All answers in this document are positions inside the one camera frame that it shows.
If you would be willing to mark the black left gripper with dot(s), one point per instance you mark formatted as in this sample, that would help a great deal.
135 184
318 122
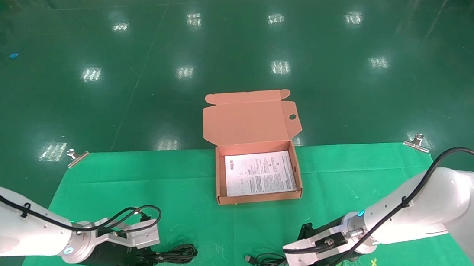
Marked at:
109 256

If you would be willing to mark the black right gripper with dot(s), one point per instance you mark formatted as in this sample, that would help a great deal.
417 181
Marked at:
329 228

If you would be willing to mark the orange cardboard box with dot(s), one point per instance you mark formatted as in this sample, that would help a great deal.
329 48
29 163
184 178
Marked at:
249 123

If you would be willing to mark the green table mat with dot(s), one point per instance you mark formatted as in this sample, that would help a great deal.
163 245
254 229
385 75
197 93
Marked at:
228 225

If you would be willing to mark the white printed instruction sheet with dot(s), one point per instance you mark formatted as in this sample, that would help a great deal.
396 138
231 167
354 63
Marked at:
258 174

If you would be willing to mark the silver binder clip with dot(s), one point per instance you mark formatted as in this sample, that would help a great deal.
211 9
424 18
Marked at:
416 142
77 157

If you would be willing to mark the blue floor scrap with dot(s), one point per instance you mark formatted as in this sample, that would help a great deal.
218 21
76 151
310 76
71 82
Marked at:
14 55

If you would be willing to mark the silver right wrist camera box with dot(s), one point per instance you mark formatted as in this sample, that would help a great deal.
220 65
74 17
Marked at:
305 254

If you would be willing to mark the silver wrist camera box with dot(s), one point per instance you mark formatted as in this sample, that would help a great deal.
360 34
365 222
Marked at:
305 254
142 237

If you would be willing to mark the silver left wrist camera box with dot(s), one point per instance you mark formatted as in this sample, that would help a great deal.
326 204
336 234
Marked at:
142 237

